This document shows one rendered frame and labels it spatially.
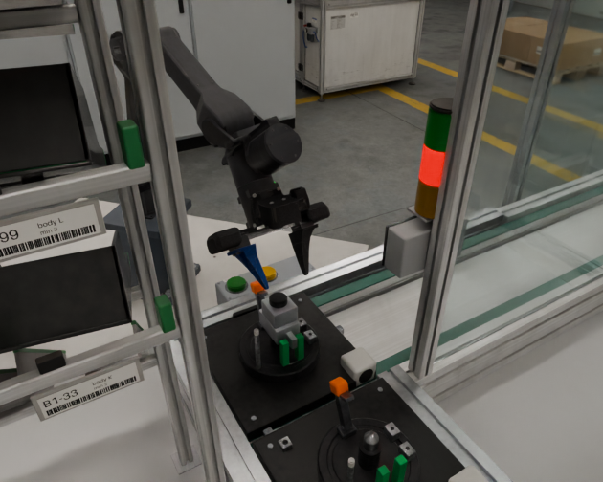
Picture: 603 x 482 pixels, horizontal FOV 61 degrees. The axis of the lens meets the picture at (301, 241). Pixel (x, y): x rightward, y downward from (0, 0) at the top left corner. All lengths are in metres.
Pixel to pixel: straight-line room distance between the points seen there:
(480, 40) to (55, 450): 0.89
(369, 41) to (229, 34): 1.71
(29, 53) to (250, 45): 1.45
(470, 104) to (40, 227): 0.47
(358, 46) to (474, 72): 4.52
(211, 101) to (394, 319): 0.57
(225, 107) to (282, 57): 3.38
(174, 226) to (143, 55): 0.13
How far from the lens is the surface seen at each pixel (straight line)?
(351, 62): 5.14
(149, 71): 0.37
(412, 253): 0.74
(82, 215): 0.39
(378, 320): 1.06
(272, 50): 4.09
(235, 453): 0.82
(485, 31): 0.62
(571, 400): 1.10
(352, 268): 1.12
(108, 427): 1.01
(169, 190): 0.40
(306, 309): 0.99
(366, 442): 0.72
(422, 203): 0.72
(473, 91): 0.64
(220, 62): 3.95
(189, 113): 3.97
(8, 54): 3.69
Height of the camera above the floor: 1.63
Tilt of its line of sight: 34 degrees down
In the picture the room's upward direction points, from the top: straight up
